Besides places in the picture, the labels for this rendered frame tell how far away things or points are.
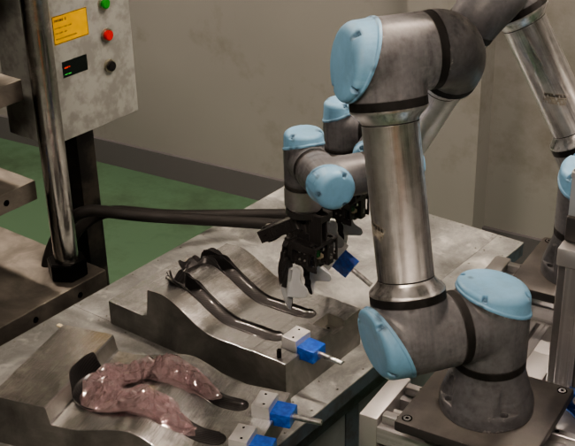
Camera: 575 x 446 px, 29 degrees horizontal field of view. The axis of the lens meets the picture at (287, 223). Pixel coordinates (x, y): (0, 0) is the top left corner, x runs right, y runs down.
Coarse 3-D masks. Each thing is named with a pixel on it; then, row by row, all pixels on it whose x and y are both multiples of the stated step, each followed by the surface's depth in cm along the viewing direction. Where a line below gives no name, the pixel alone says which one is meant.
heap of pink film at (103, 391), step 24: (144, 360) 217; (168, 360) 213; (96, 384) 212; (120, 384) 212; (192, 384) 211; (96, 408) 207; (120, 408) 204; (144, 408) 202; (168, 408) 203; (192, 432) 203
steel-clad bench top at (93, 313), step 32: (448, 224) 289; (160, 256) 277; (192, 256) 276; (256, 256) 276; (448, 256) 274; (480, 256) 273; (128, 288) 263; (320, 288) 261; (352, 288) 261; (448, 288) 260; (64, 320) 251; (96, 320) 250; (0, 352) 240; (32, 352) 239; (128, 352) 239; (160, 352) 238; (352, 352) 237; (0, 384) 229; (320, 384) 227; (352, 384) 227
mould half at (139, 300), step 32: (160, 288) 236; (224, 288) 240; (128, 320) 244; (160, 320) 237; (192, 320) 231; (256, 320) 233; (288, 320) 232; (352, 320) 234; (192, 352) 235; (224, 352) 228; (256, 352) 222; (288, 352) 221; (256, 384) 225; (288, 384) 220
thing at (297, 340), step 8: (296, 328) 224; (304, 328) 224; (288, 336) 221; (296, 336) 221; (304, 336) 222; (288, 344) 221; (296, 344) 220; (304, 344) 221; (312, 344) 221; (320, 344) 221; (296, 352) 221; (304, 352) 220; (312, 352) 218; (320, 352) 220; (304, 360) 221; (312, 360) 219; (328, 360) 219; (336, 360) 218
